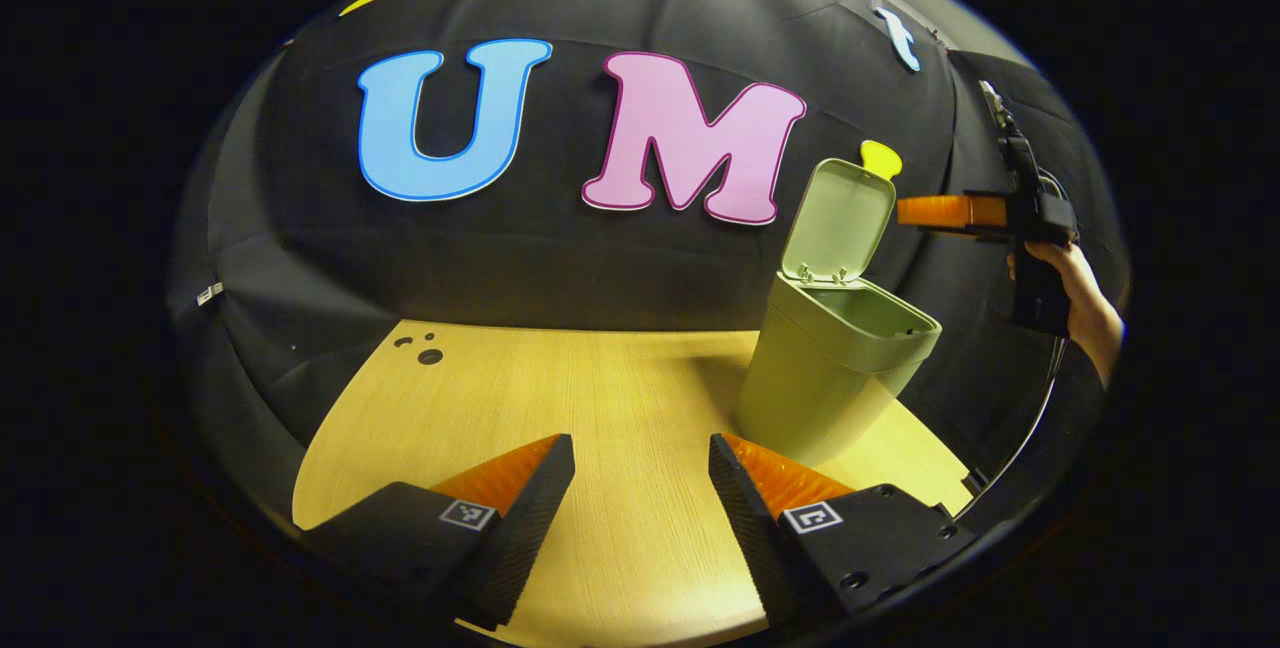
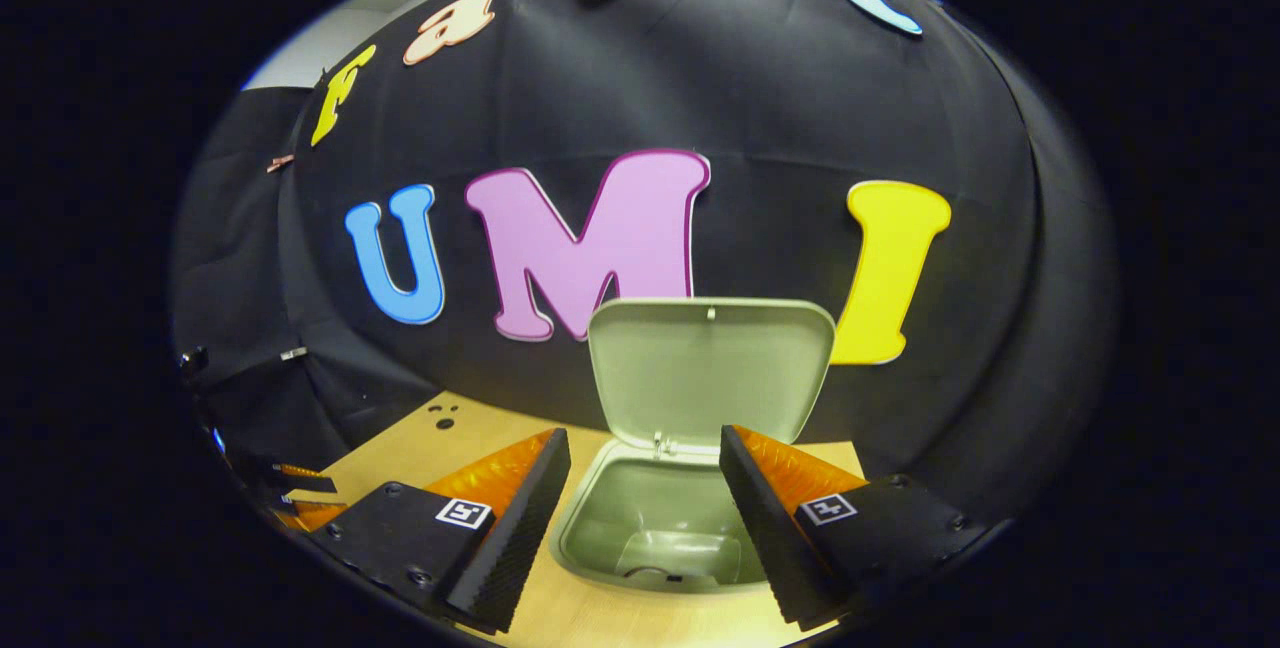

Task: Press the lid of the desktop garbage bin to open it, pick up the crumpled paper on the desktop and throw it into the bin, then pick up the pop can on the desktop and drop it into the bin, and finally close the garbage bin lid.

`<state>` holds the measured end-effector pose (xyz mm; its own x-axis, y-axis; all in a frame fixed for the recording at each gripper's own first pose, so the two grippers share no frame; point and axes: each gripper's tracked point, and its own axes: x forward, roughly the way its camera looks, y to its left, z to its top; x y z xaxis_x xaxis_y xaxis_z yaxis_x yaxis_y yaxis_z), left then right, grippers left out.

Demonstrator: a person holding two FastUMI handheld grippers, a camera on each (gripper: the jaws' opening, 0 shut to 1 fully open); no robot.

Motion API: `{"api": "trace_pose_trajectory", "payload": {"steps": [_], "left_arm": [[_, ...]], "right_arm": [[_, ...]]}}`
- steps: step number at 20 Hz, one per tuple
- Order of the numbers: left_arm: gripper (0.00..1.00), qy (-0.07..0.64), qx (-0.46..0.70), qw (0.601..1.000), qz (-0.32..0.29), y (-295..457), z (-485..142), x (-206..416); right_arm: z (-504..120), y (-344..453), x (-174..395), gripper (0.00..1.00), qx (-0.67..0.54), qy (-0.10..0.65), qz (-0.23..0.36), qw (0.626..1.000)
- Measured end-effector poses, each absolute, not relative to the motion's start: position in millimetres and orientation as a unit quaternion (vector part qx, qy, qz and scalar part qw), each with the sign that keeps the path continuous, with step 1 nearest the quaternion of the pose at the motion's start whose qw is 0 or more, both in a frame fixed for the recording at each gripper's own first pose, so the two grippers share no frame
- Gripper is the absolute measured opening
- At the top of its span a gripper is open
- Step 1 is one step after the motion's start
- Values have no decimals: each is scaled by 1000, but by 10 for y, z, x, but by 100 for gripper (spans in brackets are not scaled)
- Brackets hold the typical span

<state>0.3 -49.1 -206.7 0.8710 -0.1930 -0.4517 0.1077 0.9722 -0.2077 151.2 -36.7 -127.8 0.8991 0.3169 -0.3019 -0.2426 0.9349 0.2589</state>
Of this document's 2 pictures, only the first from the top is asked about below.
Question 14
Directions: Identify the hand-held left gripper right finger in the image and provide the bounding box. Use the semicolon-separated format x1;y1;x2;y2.
708;431;979;634

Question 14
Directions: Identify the grey right gripper cable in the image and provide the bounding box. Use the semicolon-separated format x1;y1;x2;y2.
965;333;1069;519

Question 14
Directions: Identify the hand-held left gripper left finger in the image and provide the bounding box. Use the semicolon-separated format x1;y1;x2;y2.
300;433;577;629

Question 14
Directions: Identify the wooden desktop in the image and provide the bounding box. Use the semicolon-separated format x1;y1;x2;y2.
292;320;973;648

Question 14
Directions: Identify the light green desktop garbage bin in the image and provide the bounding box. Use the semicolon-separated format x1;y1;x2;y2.
733;158;943;467

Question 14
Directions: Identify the black backdrop cloth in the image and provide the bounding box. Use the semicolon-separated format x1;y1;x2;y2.
170;0;1131;549

